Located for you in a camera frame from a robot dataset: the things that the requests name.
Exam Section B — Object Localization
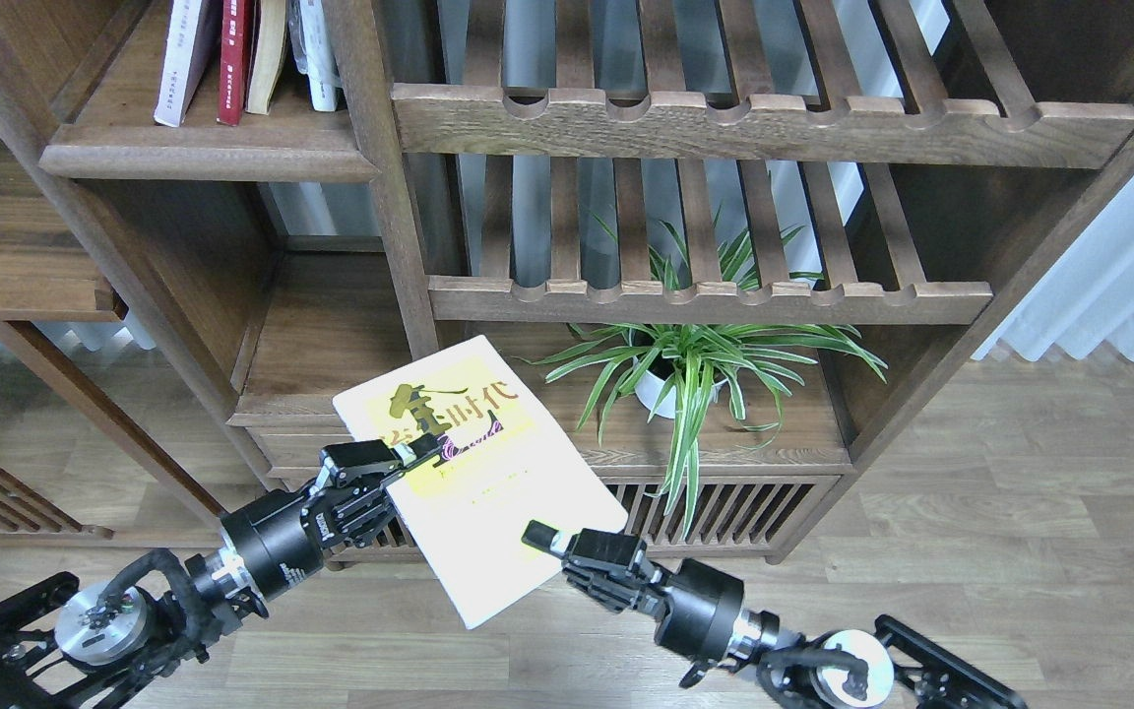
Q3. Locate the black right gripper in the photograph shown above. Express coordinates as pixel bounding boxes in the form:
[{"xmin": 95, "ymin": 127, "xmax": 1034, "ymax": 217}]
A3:
[{"xmin": 522, "ymin": 520, "xmax": 775, "ymax": 666}]

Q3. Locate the yellow green cover book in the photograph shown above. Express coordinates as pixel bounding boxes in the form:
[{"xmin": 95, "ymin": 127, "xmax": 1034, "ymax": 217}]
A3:
[{"xmin": 333, "ymin": 336, "xmax": 627, "ymax": 628}]

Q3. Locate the green spider plant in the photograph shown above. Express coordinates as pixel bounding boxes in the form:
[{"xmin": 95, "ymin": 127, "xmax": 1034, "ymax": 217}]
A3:
[{"xmin": 539, "ymin": 323, "xmax": 887, "ymax": 542}]

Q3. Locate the upright cream paged book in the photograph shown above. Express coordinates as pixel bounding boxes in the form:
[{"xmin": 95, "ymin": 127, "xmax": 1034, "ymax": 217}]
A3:
[{"xmin": 246, "ymin": 0, "xmax": 288, "ymax": 115}]

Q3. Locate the dark wooden bookshelf unit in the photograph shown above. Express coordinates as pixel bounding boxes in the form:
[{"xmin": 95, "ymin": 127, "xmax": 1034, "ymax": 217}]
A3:
[{"xmin": 0, "ymin": 1, "xmax": 1134, "ymax": 562}]

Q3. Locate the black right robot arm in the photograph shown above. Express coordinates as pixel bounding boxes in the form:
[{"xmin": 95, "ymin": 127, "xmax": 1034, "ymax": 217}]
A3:
[{"xmin": 523, "ymin": 520, "xmax": 1025, "ymax": 708}]

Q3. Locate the upright white book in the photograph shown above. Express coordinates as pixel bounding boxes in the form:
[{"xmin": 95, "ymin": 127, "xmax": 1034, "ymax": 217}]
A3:
[{"xmin": 289, "ymin": 1, "xmax": 342, "ymax": 112}]

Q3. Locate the white plant pot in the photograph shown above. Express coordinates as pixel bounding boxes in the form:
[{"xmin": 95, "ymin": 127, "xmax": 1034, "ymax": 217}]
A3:
[{"xmin": 629, "ymin": 332, "xmax": 727, "ymax": 420}]

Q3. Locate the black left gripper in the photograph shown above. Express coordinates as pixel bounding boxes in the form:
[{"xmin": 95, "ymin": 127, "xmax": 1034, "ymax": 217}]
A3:
[{"xmin": 213, "ymin": 432, "xmax": 445, "ymax": 602}]

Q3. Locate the red cover book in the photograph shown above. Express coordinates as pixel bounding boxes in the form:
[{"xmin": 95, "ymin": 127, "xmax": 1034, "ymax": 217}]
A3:
[{"xmin": 217, "ymin": 1, "xmax": 257, "ymax": 127}]

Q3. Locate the white purple cover book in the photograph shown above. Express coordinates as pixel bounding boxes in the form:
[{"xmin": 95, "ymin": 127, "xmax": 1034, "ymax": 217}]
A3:
[{"xmin": 154, "ymin": 1, "xmax": 223, "ymax": 127}]

